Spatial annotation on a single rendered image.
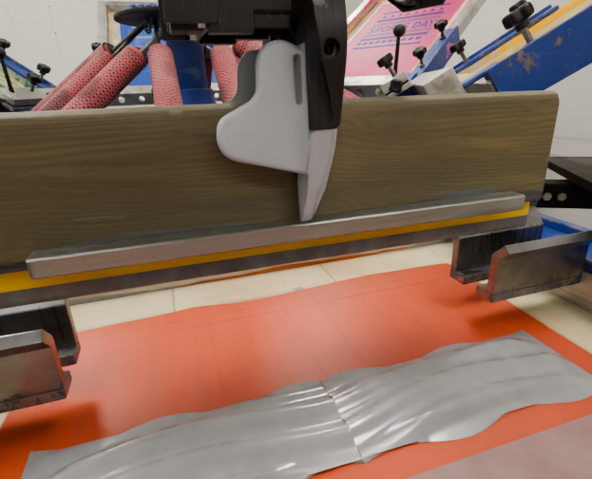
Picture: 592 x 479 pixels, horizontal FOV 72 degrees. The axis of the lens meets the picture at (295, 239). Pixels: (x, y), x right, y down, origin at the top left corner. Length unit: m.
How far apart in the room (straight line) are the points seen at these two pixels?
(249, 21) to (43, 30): 4.31
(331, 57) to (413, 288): 0.28
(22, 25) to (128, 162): 4.32
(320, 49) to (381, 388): 0.21
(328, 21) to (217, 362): 0.24
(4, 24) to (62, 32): 0.43
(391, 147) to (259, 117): 0.09
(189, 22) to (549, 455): 0.29
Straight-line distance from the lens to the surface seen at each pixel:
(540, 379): 0.33
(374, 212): 0.25
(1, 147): 0.23
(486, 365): 0.32
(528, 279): 0.39
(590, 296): 0.44
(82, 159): 0.22
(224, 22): 0.20
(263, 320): 0.37
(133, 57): 0.94
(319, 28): 0.20
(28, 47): 4.51
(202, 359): 0.33
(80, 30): 4.45
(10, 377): 0.29
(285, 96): 0.21
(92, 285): 0.25
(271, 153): 0.21
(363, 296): 0.41
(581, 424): 0.32
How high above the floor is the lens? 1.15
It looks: 21 degrees down
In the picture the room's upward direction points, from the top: 2 degrees counter-clockwise
